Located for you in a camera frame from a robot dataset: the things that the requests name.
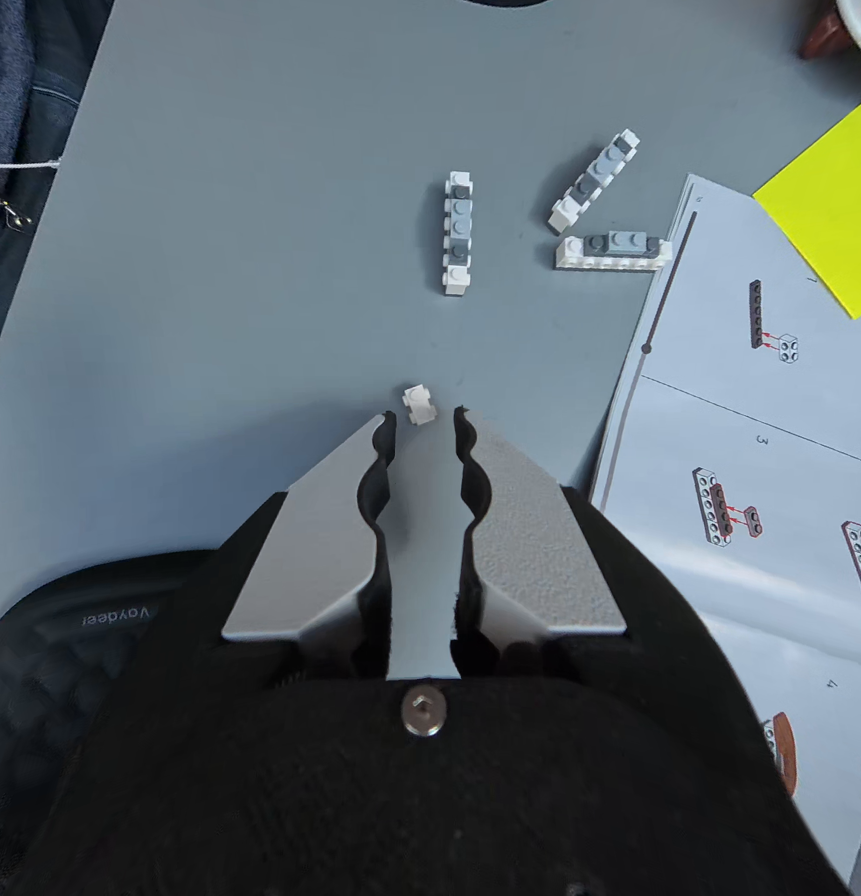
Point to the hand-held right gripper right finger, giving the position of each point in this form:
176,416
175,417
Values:
535,560

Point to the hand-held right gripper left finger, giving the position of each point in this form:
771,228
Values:
297,560

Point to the small white lego brick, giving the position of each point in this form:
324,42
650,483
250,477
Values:
420,406

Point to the grey white lego strip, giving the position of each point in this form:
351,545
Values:
612,255
591,182
458,231

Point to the lego instruction booklet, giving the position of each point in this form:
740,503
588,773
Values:
717,420

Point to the black mesh carry case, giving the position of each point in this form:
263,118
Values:
53,665

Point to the metal zipper pull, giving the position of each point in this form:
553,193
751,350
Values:
14,215

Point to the yellow paper sheet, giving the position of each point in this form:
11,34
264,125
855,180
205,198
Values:
829,203

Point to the dark blue jacket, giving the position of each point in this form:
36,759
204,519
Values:
25,91

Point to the brown object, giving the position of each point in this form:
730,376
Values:
826,38

